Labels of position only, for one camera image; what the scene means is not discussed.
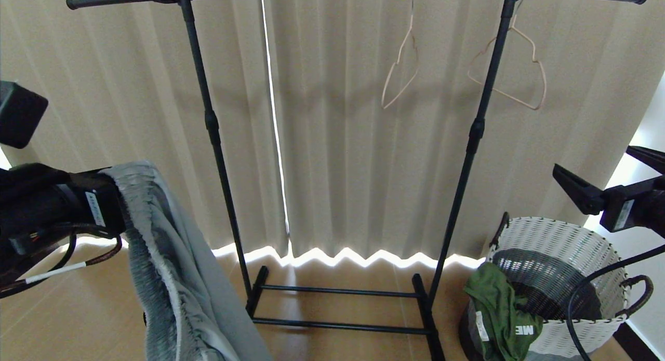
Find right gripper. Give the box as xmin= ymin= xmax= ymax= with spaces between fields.
xmin=552 ymin=145 xmax=665 ymax=233

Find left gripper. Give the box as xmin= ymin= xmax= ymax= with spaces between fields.
xmin=0 ymin=163 xmax=128 ymax=258

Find pink clothes hanger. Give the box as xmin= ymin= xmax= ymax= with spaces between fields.
xmin=381 ymin=0 xmax=419 ymax=110
xmin=467 ymin=0 xmax=547 ymax=111

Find pale grey shorts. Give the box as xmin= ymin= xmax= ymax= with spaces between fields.
xmin=99 ymin=161 xmax=273 ymax=361

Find white laundry basket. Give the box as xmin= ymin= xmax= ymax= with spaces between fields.
xmin=460 ymin=212 xmax=654 ymax=361

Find green garment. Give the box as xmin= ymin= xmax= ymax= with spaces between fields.
xmin=464 ymin=261 xmax=544 ymax=361

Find beige curtain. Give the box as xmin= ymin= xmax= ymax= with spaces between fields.
xmin=0 ymin=0 xmax=665 ymax=271

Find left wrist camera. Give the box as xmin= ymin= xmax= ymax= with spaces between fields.
xmin=0 ymin=81 xmax=49 ymax=149

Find black cable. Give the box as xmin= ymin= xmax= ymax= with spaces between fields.
xmin=566 ymin=244 xmax=665 ymax=361

